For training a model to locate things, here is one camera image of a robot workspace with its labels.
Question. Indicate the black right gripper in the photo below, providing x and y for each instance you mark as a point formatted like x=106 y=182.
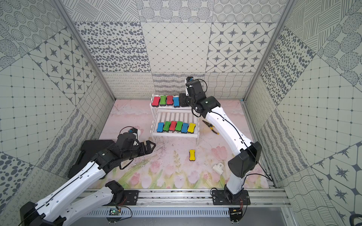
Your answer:
x=182 y=98

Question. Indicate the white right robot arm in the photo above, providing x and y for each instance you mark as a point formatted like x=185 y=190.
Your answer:
x=246 y=153

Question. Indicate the green eraser upper shelf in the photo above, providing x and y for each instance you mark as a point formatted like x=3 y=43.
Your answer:
x=163 y=101

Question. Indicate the white slatted wooden shelf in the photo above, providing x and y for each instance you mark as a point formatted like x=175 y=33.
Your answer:
x=170 y=113

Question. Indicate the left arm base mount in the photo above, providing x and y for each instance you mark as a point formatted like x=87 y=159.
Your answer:
x=126 y=197

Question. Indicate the red eraser shelf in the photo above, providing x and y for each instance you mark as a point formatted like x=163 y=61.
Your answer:
x=156 y=101
x=173 y=126
x=169 y=100

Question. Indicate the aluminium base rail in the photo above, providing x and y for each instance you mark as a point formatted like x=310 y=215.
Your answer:
x=191 y=203

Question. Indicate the yellow black pliers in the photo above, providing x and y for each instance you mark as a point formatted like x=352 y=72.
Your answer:
x=210 y=126

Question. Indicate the blue eraser shelf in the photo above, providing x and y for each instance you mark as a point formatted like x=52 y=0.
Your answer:
x=185 y=128
x=176 y=102
x=160 y=127

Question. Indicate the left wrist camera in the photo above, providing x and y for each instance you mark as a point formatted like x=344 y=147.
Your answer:
x=134 y=131

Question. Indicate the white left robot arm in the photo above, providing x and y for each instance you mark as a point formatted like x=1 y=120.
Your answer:
x=96 y=160

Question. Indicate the green eraser lower shelf left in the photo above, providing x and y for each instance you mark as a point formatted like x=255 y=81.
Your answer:
x=167 y=125

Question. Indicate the green eraser lower shelf right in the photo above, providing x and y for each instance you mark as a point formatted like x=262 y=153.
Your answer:
x=179 y=126

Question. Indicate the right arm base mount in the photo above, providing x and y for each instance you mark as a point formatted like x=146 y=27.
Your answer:
x=224 y=197

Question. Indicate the small white box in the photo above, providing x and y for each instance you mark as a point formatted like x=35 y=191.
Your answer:
x=218 y=168

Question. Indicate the yellow eraser shelf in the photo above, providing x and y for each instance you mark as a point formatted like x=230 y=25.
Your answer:
x=191 y=127
x=192 y=155

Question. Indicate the green eraser shelf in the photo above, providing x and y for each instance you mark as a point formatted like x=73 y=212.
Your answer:
x=167 y=125
x=179 y=126
x=163 y=101

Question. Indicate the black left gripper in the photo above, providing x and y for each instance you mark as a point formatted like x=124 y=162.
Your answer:
x=143 y=148

